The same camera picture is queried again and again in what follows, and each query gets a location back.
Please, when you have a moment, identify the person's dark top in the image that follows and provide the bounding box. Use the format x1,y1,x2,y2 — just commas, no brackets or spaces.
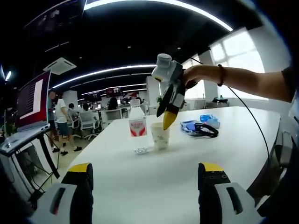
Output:
281,66,295,103

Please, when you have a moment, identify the ceiling air conditioner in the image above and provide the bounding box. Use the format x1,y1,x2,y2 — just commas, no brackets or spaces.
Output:
43,57,77,75

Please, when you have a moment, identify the bright ceiling light strip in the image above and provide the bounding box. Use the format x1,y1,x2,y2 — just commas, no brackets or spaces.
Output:
83,0,234,32

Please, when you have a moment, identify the clear plastic water bottle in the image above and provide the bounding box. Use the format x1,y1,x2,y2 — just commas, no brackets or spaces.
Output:
128,99,149,154

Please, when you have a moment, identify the long curved ceiling light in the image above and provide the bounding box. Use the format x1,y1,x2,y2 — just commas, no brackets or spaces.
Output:
52,64,157,89

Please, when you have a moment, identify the wet wipes packet blue lid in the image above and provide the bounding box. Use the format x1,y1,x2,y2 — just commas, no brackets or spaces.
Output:
180,120,204,137

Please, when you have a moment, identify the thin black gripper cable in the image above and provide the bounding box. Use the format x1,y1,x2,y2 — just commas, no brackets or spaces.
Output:
189,56,271,164

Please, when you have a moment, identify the dark bead bracelet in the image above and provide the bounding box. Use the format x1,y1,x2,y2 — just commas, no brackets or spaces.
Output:
216,64,227,87

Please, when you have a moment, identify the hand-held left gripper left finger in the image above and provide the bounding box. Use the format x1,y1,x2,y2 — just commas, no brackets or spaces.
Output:
35,162,94,224

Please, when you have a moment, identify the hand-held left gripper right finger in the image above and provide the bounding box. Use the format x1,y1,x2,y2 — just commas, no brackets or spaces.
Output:
198,162,263,224

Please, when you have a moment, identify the white office chair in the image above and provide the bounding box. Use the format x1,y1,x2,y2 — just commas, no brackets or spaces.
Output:
79,111,99,139

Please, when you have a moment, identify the blue tissue pack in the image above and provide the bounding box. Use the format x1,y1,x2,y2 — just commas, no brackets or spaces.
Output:
199,113,221,129

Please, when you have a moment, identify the white paper cup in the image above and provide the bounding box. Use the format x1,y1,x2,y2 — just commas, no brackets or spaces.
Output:
150,121,171,151

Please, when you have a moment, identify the white table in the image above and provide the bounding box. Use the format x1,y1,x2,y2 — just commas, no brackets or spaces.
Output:
67,106,281,224

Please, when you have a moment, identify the hanging display screen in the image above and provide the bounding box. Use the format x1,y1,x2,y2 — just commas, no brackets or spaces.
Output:
105,86,123,97

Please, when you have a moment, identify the person's right hand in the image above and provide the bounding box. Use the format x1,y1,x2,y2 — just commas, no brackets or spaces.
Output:
182,64,222,90

